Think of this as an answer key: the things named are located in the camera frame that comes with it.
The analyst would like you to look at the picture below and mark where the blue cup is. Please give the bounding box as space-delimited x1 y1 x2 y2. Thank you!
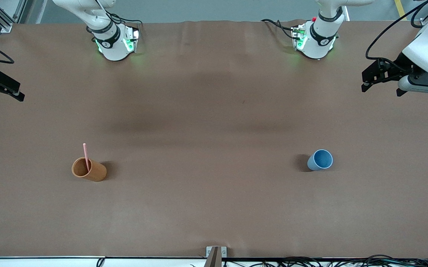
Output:
307 149 334 172

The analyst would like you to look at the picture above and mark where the pink chopstick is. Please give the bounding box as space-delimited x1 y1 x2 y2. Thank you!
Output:
83 143 91 172

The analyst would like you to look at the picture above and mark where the orange cup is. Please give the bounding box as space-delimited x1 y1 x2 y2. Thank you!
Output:
72 157 107 182

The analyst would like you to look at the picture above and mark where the left base connector plate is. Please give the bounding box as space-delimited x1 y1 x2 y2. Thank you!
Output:
291 24 308 51

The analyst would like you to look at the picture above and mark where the base connector plate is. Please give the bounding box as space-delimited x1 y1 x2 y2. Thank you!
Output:
291 24 308 51
123 27 140 53

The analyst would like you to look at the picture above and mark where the right base connector plate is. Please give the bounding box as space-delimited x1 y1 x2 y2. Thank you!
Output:
123 27 140 53

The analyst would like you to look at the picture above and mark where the white table edge strip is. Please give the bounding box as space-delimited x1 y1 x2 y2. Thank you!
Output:
0 256 428 267

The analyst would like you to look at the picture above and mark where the brown table cover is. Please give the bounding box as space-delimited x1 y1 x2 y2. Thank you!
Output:
0 19 428 259

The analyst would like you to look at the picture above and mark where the black left base cable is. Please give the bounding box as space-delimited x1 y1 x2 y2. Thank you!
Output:
261 19 300 40

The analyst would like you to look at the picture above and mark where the black base cable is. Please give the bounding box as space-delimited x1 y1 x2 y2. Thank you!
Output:
261 19 300 40
106 11 143 31

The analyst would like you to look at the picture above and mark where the black right base cable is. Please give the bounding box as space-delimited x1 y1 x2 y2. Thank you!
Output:
106 11 143 31

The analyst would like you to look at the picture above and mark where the black floor cable bundle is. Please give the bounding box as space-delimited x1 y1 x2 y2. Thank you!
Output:
223 254 428 267

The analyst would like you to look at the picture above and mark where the metal table bracket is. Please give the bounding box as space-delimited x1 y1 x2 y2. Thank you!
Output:
203 246 228 267

